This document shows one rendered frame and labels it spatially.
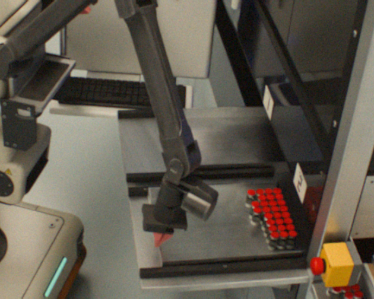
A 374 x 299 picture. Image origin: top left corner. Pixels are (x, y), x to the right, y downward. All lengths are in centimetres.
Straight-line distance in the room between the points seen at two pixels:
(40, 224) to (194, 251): 103
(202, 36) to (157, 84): 89
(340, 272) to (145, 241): 49
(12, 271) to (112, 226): 68
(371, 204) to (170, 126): 47
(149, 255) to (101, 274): 116
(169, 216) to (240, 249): 24
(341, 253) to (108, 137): 209
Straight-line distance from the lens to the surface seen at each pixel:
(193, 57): 256
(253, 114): 233
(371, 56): 148
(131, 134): 222
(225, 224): 196
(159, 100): 165
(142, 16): 163
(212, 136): 223
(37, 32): 178
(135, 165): 211
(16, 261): 268
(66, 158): 353
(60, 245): 273
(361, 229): 178
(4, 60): 182
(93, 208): 327
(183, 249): 188
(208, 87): 300
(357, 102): 154
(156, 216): 176
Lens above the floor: 222
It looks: 38 degrees down
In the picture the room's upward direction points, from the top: 6 degrees clockwise
